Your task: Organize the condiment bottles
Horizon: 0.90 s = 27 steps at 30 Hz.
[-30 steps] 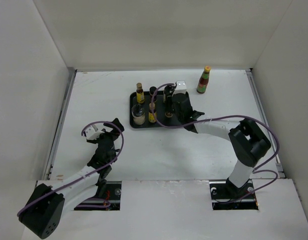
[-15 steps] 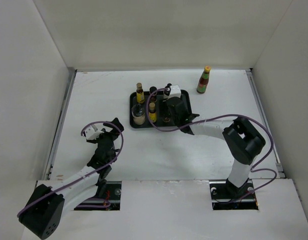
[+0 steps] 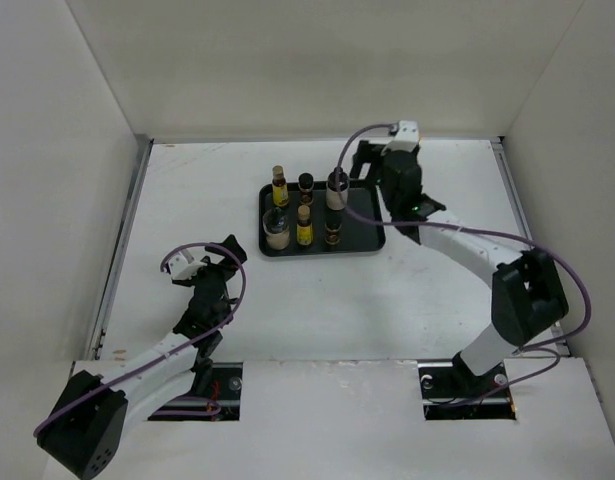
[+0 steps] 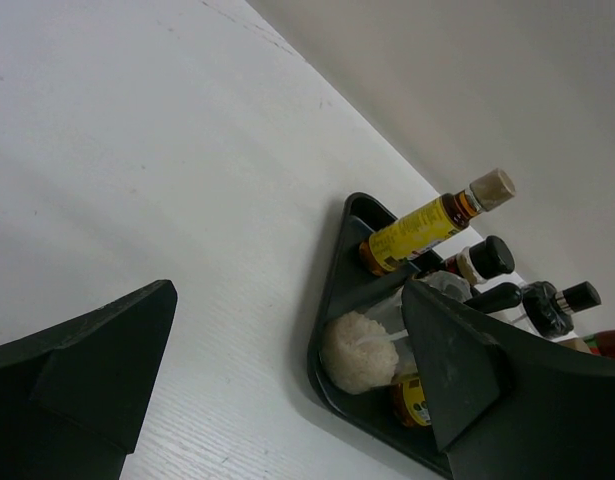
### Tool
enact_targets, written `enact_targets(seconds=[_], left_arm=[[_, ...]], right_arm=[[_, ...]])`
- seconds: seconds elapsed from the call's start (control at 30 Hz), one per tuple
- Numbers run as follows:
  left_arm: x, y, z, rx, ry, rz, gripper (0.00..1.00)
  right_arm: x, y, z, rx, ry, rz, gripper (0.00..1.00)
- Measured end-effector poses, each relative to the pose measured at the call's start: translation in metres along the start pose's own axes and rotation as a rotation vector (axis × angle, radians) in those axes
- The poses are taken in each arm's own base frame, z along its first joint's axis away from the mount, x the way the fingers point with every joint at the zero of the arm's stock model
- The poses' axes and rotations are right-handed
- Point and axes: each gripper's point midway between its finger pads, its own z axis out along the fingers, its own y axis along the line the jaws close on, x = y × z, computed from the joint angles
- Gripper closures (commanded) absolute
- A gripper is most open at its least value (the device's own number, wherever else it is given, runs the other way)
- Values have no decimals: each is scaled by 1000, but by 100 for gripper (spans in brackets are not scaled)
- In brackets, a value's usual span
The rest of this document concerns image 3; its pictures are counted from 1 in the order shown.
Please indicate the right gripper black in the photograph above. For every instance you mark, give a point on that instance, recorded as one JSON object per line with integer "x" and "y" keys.
{"x": 368, "y": 153}

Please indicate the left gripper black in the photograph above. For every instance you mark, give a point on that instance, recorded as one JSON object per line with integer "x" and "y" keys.
{"x": 223, "y": 267}

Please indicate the glass shaker with white powder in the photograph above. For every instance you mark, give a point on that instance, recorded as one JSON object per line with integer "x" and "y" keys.
{"x": 337, "y": 187}

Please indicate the small spice jar black cap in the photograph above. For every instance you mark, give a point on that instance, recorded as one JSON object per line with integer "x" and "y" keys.
{"x": 306, "y": 185}

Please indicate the yellow label bottle beige cap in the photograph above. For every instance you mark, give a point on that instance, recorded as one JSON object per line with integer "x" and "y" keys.
{"x": 280, "y": 195}

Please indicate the small yellow label sauce bottle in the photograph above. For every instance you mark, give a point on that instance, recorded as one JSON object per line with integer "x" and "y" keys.
{"x": 304, "y": 235}

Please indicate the tall red sauce bottle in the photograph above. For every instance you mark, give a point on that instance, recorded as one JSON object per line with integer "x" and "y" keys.
{"x": 333, "y": 224}

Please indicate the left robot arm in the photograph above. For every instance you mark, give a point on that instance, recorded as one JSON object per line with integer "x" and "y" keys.
{"x": 94, "y": 411}

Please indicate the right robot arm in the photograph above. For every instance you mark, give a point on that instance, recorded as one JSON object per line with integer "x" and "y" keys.
{"x": 404, "y": 301}

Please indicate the black plastic tray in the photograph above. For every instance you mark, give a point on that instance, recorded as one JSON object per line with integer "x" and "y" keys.
{"x": 354, "y": 236}

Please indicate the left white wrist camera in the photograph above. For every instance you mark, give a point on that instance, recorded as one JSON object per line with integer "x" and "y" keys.
{"x": 182, "y": 266}

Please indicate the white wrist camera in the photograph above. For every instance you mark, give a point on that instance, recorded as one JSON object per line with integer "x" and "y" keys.
{"x": 182, "y": 266}
{"x": 404, "y": 137}

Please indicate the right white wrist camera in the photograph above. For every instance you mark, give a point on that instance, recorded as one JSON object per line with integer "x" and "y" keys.
{"x": 404, "y": 137}

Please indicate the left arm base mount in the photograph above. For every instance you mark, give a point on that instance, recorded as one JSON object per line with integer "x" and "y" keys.
{"x": 215, "y": 396}

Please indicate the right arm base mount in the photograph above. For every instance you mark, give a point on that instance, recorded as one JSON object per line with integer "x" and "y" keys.
{"x": 450, "y": 392}

